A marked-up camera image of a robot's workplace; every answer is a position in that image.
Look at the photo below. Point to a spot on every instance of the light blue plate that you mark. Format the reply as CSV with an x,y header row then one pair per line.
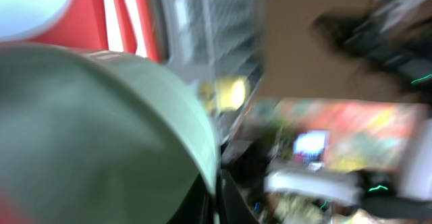
x,y
23,19

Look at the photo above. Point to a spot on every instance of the red serving tray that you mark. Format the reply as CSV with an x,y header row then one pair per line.
x,y
83,26

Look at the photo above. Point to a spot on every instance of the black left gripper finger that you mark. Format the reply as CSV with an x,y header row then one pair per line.
x,y
231,205

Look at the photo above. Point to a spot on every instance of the grey dishwasher rack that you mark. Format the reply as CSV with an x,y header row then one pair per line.
x,y
204,40

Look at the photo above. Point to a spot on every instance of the white plastic fork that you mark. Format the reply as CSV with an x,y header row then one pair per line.
x,y
133,12

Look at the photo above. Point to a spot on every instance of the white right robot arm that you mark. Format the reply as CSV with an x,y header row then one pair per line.
x,y
340,161

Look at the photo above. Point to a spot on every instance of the yellow plastic cup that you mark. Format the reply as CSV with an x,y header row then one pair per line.
x,y
227,93

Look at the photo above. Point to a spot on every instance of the white plastic spoon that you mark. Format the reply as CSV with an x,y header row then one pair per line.
x,y
114,37

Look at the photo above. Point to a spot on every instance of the green bowl with rice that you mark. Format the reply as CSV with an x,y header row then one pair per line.
x,y
102,138

